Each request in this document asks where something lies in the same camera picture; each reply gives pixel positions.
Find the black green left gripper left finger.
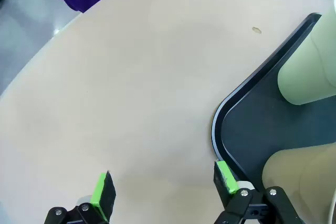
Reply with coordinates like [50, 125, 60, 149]
[44, 170, 117, 224]

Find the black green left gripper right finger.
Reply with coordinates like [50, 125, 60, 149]
[213, 160, 302, 224]

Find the brown plastic cup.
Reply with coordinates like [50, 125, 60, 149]
[261, 142, 336, 224]

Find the black plastic tray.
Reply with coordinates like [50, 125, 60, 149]
[211, 12, 336, 193]

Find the light green plastic cup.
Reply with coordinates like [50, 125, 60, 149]
[277, 0, 336, 105]

